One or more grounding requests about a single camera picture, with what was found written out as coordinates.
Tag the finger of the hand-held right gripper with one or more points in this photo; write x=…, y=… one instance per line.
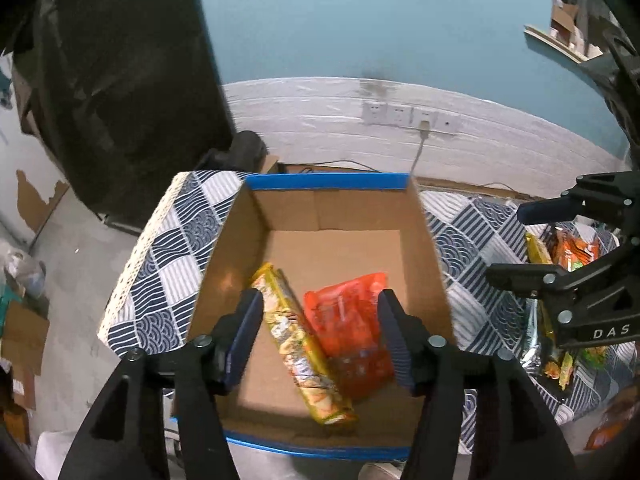
x=525, y=275
x=550, y=209

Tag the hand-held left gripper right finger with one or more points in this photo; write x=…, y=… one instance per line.
x=395, y=340

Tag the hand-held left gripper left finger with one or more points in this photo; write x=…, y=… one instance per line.
x=245, y=335

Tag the long yellow snack packet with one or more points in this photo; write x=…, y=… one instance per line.
x=295, y=340

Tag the orange-red snack packet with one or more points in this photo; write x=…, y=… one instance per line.
x=345, y=325

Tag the pile of mixed snack packets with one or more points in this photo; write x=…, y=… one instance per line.
x=575, y=255

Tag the orange snack packet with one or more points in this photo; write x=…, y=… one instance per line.
x=612, y=425

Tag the cardboard box with blue outside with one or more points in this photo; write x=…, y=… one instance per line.
x=330, y=245

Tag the blue white patterned cloth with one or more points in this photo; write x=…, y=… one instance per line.
x=170, y=280

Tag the small cardboard box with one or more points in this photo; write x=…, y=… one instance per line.
x=271, y=165

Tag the black bag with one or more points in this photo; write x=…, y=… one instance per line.
x=245, y=150

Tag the flat cardboard piece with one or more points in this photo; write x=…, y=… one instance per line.
x=25, y=330

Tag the clear plastic bag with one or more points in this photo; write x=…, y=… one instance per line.
x=25, y=272

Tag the black plastic sheet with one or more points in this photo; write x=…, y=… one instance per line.
x=125, y=85

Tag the white wall socket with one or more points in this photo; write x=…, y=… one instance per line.
x=373, y=112
x=398, y=115
x=447, y=123
x=424, y=116

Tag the wooden wall shelf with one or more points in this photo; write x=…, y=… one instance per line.
x=555, y=42

